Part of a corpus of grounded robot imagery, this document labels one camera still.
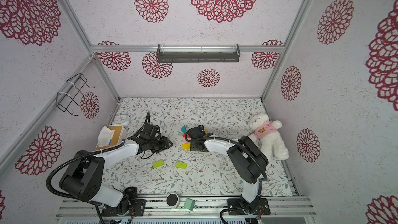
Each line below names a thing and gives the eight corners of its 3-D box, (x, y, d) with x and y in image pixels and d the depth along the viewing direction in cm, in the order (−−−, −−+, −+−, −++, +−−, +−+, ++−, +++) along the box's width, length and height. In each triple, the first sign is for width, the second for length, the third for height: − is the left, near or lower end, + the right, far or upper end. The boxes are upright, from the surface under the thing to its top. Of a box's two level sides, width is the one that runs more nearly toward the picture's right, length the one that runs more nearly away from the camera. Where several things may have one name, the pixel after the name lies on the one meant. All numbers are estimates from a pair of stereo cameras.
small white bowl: (115, 125, 107) (113, 122, 105) (118, 117, 112) (116, 114, 109) (127, 125, 107) (125, 122, 105) (130, 117, 112) (128, 114, 109)
